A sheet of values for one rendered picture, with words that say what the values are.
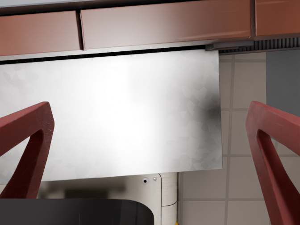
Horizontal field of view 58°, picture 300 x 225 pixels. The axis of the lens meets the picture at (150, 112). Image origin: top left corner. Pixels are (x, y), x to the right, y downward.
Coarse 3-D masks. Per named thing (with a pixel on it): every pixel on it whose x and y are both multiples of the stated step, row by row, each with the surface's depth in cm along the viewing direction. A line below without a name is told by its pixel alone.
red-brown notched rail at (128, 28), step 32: (224, 0) 28; (256, 0) 28; (288, 0) 28; (0, 32) 28; (32, 32) 28; (64, 32) 28; (96, 32) 28; (128, 32) 28; (160, 32) 28; (192, 32) 28; (224, 32) 28; (256, 32) 28; (288, 32) 28
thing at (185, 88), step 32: (32, 64) 43; (64, 64) 43; (96, 64) 43; (128, 64) 43; (160, 64) 43; (192, 64) 43; (0, 96) 44; (32, 96) 44; (64, 96) 44; (96, 96) 44; (128, 96) 44; (160, 96) 44; (192, 96) 44; (64, 128) 45; (96, 128) 45; (128, 128) 45; (160, 128) 45; (192, 128) 45; (0, 160) 46; (64, 160) 46; (96, 160) 46; (128, 160) 46; (160, 160) 46; (192, 160) 46
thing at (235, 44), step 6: (228, 42) 33; (234, 42) 33; (240, 42) 33; (246, 42) 33; (252, 42) 33; (210, 48) 35; (216, 48) 38; (222, 48) 38; (228, 48) 38; (234, 48) 38; (240, 48) 38
